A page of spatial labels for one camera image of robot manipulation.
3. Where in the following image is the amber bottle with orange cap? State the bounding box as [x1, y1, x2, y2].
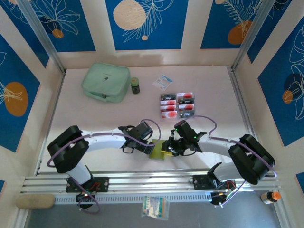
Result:
[260, 191, 282, 205]

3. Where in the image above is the aluminium table side rail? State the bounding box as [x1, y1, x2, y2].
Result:
[34, 70, 67, 177]
[227, 66, 269, 171]

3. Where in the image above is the clear plastic bag packet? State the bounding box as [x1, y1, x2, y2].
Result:
[141, 196, 171, 219]

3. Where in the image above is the clear acrylic card stand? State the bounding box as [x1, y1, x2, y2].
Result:
[159, 91, 197, 122]

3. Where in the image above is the mint green zip pouch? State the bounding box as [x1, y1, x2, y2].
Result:
[81, 62, 132, 104]

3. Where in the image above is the green card holder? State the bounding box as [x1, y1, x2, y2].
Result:
[149, 139, 167, 161]

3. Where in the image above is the small jar with green lid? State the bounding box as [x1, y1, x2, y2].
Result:
[131, 77, 141, 94]

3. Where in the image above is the beige foam block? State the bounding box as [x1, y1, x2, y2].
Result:
[16, 194, 56, 209]

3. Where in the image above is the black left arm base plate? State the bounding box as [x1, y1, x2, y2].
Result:
[66, 177, 110, 193]

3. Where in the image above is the aluminium frame rail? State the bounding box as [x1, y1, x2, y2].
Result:
[20, 169, 282, 194]

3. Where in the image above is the white blue sachet packet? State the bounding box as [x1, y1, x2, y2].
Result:
[152, 74, 174, 91]

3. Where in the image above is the slotted grey cable duct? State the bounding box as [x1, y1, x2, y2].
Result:
[54, 191, 213, 204]

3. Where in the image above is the aluminium frame post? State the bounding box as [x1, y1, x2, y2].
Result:
[230, 0, 277, 72]
[16, 0, 67, 75]

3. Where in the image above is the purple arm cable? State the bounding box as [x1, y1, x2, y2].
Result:
[47, 118, 162, 214]
[190, 115, 278, 209]

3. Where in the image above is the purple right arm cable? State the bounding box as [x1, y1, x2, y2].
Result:
[190, 115, 278, 209]

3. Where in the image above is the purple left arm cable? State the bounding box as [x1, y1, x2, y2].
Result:
[47, 118, 162, 214]

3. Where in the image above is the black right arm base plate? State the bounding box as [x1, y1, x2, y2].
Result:
[192, 174, 237, 190]

